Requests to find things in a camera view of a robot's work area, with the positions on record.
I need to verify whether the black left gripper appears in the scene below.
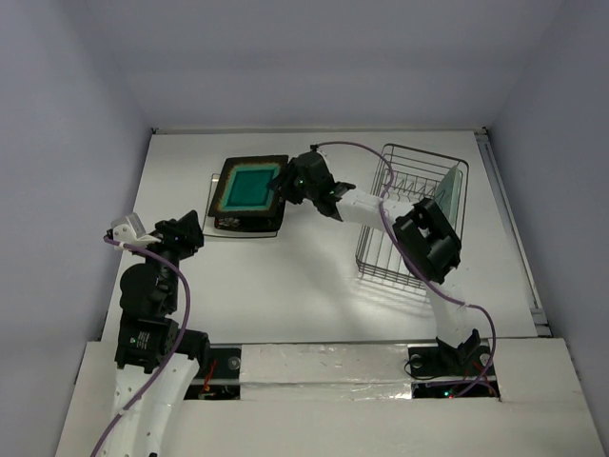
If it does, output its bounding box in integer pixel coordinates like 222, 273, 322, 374
134, 209, 203, 309

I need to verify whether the teal brown-rimmed square plate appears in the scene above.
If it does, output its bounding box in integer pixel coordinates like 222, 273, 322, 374
207, 155, 288, 218

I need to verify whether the black floral square plate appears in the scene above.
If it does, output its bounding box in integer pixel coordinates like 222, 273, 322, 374
214, 213, 284, 233

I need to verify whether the black wire dish rack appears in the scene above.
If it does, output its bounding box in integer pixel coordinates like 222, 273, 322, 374
355, 143, 470, 290

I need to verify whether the pale green glass plate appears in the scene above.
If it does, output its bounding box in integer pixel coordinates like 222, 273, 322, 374
434, 166, 462, 229

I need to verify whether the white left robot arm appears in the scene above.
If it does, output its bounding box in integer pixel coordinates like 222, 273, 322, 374
91, 210, 210, 456

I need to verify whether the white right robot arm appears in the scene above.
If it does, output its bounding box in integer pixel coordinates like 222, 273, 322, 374
268, 145, 481, 373

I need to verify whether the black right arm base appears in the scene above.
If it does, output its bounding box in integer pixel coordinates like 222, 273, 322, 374
403, 329, 500, 399

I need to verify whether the white black-rimmed square plate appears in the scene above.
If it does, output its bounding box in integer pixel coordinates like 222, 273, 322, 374
202, 173, 279, 239

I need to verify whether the silver foil covered bar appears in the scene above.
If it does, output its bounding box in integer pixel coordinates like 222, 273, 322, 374
239, 344, 413, 401

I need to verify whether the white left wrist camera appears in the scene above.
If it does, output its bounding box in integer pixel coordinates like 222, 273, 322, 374
107, 212, 161, 248

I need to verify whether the white table edge rail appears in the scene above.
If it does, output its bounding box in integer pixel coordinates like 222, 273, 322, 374
151, 127, 489, 135

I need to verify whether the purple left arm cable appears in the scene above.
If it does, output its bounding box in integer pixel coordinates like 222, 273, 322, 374
88, 237, 194, 457

